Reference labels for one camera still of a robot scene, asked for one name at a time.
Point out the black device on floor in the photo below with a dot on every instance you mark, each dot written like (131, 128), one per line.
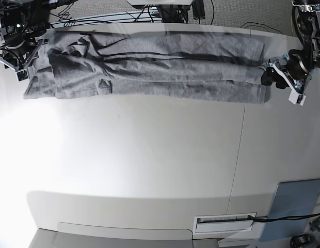
(304, 240)

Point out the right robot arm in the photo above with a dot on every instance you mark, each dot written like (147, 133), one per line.
(21, 23)

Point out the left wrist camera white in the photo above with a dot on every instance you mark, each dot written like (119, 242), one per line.
(297, 98)

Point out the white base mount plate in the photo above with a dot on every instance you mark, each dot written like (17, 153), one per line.
(159, 2)

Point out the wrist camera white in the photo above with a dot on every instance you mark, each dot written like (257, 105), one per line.
(297, 98)
(22, 75)

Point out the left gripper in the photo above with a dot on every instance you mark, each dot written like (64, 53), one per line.
(292, 69)

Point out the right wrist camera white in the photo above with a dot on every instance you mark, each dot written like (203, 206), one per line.
(22, 75)

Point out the white cable grommet tray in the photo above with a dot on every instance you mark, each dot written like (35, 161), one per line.
(221, 224)

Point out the blue-grey flat panel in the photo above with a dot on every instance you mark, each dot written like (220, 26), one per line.
(292, 198)

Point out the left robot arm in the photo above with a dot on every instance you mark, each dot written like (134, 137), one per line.
(306, 24)

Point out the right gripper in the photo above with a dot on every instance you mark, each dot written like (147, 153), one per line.
(20, 57)

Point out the grey T-shirt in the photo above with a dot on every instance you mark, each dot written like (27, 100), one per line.
(202, 66)

